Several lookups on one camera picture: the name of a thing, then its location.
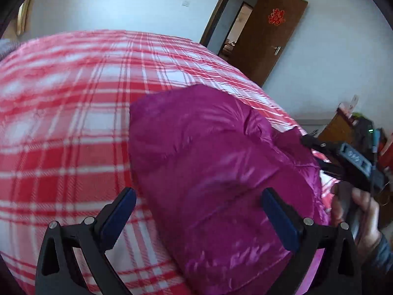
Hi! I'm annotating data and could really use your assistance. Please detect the magenta quilted down jacket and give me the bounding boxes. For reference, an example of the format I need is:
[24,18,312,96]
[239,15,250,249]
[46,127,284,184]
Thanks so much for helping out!
[128,85,329,294]

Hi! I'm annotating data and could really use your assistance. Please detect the person right hand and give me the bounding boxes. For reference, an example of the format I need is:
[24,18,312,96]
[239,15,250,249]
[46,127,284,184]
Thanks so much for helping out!
[330,182,382,263]

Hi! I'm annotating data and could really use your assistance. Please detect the wooden dresser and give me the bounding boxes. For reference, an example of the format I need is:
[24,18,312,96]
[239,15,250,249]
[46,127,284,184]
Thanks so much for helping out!
[318,108,355,144]

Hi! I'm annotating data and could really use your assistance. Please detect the red white plaid bed cover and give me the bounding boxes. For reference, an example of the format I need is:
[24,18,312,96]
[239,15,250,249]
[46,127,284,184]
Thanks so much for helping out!
[1,30,296,294]

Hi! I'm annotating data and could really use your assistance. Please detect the brown wooden door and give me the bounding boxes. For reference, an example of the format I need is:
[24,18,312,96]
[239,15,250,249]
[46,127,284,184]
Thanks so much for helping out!
[228,0,308,87]

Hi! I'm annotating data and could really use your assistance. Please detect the red double happiness decoration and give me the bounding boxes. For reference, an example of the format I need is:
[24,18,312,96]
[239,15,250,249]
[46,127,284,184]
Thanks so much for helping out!
[268,8,286,26]

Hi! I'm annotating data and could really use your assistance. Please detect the striped pillow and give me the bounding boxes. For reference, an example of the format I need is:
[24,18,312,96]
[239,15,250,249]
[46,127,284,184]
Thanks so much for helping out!
[0,39,20,61]

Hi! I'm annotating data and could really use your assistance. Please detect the yellow curtain right panel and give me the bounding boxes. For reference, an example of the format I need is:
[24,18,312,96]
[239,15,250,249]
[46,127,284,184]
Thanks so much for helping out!
[16,0,33,36]

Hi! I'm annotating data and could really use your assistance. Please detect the silver door handle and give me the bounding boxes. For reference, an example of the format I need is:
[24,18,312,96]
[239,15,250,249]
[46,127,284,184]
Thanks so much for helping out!
[274,46,281,55]

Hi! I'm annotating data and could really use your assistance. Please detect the dark door frame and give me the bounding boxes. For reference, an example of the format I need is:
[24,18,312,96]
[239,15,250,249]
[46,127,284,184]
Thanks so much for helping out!
[200,0,258,61]

